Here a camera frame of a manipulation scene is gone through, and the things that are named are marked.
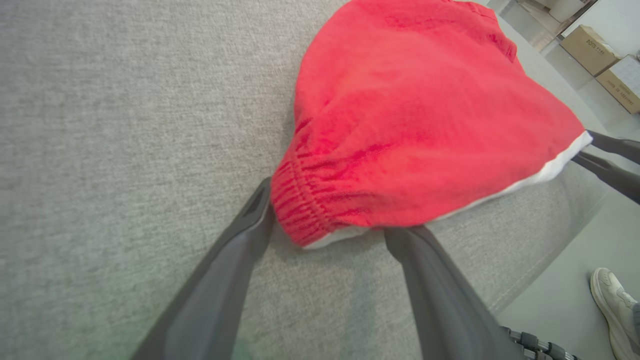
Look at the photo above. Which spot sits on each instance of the white sneaker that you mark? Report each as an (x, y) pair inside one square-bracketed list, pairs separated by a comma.
[(612, 300)]

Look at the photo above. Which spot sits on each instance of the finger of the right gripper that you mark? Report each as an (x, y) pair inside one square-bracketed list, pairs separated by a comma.
[(620, 147), (615, 180)]

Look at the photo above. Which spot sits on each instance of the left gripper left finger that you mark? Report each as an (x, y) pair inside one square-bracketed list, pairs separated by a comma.
[(215, 290)]

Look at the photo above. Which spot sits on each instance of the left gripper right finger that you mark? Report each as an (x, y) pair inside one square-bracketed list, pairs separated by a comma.
[(445, 300)]

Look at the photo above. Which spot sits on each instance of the red shorts with white stripes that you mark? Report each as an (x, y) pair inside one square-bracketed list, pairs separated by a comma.
[(425, 115)]

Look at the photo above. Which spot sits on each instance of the grey trouser leg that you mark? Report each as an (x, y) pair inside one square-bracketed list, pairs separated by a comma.
[(636, 320)]

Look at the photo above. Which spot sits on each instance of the brown cardboard box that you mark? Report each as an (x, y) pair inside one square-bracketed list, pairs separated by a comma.
[(590, 50), (622, 85)]

